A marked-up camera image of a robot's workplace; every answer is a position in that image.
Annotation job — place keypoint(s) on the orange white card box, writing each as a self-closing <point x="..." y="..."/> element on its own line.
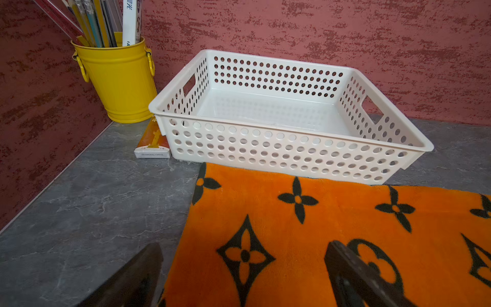
<point x="153" y="144"/>

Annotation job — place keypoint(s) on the white marker pen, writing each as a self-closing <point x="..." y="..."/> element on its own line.
<point x="130" y="15"/>

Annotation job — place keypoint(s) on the yellow metal pencil bucket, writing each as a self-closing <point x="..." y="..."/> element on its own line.
<point x="122" y="76"/>

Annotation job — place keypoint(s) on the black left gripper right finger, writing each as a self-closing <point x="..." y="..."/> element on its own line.
<point x="354" y="283"/>

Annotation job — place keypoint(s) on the white perforated plastic basket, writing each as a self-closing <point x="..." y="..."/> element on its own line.
<point x="297" y="118"/>

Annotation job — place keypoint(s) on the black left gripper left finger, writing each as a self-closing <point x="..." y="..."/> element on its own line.
<point x="133" y="284"/>

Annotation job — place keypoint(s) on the orange black patterned pillowcase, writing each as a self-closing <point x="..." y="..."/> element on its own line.
<point x="259" y="239"/>

